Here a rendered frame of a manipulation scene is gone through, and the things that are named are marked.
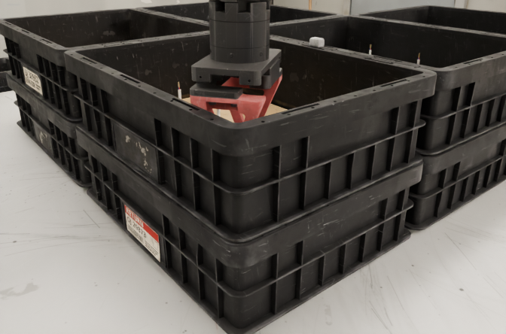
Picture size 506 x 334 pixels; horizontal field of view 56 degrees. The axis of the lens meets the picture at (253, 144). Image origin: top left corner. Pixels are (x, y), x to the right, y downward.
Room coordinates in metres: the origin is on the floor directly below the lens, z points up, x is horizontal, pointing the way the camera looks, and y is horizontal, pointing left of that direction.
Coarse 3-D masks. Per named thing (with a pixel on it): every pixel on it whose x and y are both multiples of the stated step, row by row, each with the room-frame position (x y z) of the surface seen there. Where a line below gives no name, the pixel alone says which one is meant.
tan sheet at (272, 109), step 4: (184, 100) 0.74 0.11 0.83; (188, 100) 0.74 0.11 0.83; (272, 104) 0.72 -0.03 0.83; (268, 108) 0.70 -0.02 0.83; (272, 108) 0.70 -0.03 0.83; (276, 108) 0.70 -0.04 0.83; (280, 108) 0.70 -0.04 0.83; (284, 108) 0.70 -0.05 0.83; (216, 112) 0.68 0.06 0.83; (220, 112) 0.68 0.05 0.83; (224, 112) 0.68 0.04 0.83; (228, 112) 0.68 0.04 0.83; (268, 112) 0.68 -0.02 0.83; (272, 112) 0.68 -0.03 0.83; (276, 112) 0.68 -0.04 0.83; (220, 116) 0.66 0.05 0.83; (224, 116) 0.66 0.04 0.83; (228, 116) 0.66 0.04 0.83; (244, 116) 0.66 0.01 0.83; (232, 120) 0.64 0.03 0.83
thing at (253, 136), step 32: (96, 64) 0.57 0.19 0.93; (384, 64) 0.57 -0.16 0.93; (128, 96) 0.49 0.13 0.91; (160, 96) 0.43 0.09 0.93; (352, 96) 0.43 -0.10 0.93; (384, 96) 0.46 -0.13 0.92; (416, 96) 0.50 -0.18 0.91; (192, 128) 0.39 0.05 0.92; (224, 128) 0.35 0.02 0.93; (256, 128) 0.35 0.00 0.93; (288, 128) 0.38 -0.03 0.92; (320, 128) 0.40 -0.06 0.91
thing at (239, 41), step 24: (216, 0) 0.45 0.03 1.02; (264, 0) 0.46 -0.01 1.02; (216, 24) 0.44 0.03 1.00; (240, 24) 0.43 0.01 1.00; (264, 24) 0.44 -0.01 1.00; (216, 48) 0.44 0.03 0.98; (240, 48) 0.43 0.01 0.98; (264, 48) 0.44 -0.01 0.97; (192, 72) 0.42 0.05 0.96; (216, 72) 0.41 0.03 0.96; (240, 72) 0.40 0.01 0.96; (264, 72) 0.42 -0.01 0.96
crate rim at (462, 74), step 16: (352, 16) 1.01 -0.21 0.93; (448, 32) 0.83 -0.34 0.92; (464, 32) 0.81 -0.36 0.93; (480, 32) 0.80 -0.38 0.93; (336, 48) 0.67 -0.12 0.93; (416, 64) 0.57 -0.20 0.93; (464, 64) 0.57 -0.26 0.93; (480, 64) 0.58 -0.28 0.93; (496, 64) 0.61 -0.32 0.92; (448, 80) 0.54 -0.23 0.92; (464, 80) 0.56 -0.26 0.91
